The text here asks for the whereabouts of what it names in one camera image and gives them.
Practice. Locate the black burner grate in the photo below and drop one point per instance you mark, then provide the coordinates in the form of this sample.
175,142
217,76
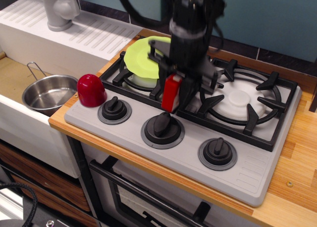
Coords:
120,80
248,105

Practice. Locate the wooden drawer fronts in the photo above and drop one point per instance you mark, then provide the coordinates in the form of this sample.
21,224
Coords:
55,190

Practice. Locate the white toy sink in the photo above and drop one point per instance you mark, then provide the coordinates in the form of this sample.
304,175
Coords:
29,48

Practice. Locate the red cereal box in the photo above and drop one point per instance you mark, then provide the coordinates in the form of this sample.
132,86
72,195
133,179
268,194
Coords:
170,99

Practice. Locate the stainless steel pot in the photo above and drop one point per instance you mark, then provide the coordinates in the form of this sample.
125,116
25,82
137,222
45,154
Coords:
49,94

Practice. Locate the black middle stove knob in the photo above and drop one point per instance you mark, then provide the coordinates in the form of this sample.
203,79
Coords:
162,131

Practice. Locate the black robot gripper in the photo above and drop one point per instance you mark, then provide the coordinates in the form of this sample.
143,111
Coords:
186,55

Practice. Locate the lime green plastic plate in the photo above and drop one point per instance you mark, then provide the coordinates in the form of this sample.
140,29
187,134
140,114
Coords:
137,61

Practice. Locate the black left stove knob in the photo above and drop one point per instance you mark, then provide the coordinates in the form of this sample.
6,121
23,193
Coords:
114,111

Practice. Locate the black stove knob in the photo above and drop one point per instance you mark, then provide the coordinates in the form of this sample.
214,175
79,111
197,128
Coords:
217,154
162,131
114,111

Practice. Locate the black right burner grate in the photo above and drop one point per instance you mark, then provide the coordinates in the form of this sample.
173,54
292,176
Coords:
248,105

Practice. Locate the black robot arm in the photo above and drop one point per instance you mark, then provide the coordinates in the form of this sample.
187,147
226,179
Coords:
193,15

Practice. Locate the grey toy stove top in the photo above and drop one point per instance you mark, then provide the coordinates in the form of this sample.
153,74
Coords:
247,180

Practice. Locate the black right stove knob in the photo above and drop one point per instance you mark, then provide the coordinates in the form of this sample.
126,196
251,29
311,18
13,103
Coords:
217,154

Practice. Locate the grey toy faucet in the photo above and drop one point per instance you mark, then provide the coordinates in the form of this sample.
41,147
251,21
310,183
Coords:
60,13

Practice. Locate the black oven door handle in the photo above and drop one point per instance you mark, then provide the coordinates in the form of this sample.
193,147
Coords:
193,221

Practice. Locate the black left burner grate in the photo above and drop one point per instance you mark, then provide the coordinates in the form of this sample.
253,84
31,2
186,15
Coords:
120,80

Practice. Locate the toy oven door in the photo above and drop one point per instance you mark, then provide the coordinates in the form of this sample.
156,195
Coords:
143,200

